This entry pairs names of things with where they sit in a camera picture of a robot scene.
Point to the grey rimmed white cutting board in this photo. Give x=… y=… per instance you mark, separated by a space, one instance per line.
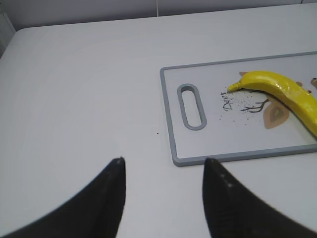
x=205 y=121

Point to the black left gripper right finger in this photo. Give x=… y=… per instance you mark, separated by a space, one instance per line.
x=232 y=211

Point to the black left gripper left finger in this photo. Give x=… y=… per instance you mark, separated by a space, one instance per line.
x=94 y=212

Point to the yellow plastic banana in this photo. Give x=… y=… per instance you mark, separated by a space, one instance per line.
x=298 y=100

